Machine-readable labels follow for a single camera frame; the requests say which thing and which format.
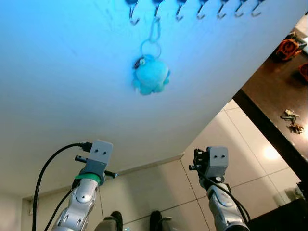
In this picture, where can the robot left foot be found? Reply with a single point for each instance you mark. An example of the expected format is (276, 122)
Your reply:
(111, 222)

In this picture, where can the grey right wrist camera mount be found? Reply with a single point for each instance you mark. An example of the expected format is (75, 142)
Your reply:
(217, 161)

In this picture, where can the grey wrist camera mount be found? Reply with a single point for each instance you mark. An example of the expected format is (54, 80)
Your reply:
(217, 161)
(98, 156)

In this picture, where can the dark wooden table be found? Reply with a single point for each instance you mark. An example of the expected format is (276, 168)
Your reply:
(274, 96)

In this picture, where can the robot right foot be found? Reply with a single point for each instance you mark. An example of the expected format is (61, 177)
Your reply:
(159, 221)

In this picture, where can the metal wall hook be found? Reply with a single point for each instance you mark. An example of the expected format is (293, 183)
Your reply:
(239, 9)
(179, 12)
(132, 14)
(256, 8)
(221, 10)
(156, 10)
(201, 10)

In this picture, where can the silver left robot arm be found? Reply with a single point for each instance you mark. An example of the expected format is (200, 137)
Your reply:
(79, 202)

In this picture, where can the key bunch with brown charm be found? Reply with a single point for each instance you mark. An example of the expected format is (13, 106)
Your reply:
(291, 120)

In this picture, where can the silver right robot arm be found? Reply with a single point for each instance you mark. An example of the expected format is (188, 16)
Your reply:
(224, 207)

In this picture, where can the round orange black device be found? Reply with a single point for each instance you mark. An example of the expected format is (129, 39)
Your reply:
(288, 48)

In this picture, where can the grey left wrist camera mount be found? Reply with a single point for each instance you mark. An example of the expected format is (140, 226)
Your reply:
(98, 156)

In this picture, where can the black furniture corner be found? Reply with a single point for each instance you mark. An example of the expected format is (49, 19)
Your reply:
(284, 216)

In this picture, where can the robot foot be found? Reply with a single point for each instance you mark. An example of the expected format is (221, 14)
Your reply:
(159, 221)
(111, 222)

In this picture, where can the orange block device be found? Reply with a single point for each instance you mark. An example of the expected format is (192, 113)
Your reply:
(304, 71)

